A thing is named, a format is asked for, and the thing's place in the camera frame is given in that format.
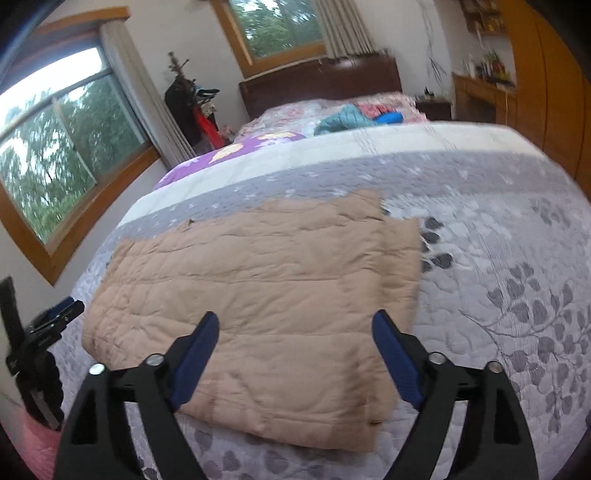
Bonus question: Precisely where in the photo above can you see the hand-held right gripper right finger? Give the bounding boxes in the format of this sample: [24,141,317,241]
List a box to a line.
[372,310,540,480]

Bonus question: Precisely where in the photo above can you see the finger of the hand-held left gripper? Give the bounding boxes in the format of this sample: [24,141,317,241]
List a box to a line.
[25,301,86,337]
[45,298,75,318]

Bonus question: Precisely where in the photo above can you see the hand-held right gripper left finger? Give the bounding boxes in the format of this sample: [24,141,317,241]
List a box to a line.
[53,311,220,480]

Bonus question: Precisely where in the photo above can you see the beige quilted jacket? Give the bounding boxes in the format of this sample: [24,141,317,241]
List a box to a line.
[82,189,423,450]

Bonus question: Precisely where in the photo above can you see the person's left forearm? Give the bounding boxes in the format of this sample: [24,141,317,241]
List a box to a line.
[16,411,63,462]

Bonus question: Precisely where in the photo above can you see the bed with grey floral quilt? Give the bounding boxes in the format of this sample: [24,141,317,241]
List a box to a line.
[46,121,591,480]

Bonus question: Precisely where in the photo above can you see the purple flower blanket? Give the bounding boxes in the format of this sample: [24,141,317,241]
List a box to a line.
[152,130,308,190]

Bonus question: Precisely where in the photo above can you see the black hanging coat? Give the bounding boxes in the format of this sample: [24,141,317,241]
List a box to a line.
[165,78,204,155]

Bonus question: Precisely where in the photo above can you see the beige curtain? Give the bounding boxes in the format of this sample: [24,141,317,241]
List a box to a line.
[314,0,375,61]
[100,21,197,169]

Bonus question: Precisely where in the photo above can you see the red hanging cloth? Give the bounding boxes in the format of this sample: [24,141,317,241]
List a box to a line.
[196,108,227,151]

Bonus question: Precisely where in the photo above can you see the teal puffer jacket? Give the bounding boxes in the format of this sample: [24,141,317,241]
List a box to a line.
[314,104,377,136]

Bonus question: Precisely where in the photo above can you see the dark wooden nightstand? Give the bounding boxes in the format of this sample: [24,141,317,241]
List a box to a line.
[416,99,453,121]

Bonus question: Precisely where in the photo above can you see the wooden coat rack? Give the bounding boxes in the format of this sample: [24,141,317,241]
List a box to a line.
[167,52,190,84]

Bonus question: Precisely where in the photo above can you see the wooden desk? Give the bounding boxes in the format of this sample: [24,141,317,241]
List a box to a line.
[452,74,515,127]

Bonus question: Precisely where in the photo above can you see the dark wooden headboard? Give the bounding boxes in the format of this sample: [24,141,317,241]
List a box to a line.
[239,55,402,121]

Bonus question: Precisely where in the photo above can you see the wooden wardrobe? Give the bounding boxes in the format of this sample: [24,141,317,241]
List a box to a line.
[462,0,591,185]

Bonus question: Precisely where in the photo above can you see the large wooden frame window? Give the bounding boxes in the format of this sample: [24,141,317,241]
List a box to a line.
[0,7,162,284]

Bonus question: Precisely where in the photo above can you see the hanging wall cables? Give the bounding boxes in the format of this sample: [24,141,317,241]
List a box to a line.
[418,0,444,84]

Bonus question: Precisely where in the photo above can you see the small wooden frame window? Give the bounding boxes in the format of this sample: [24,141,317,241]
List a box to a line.
[210,0,328,79]

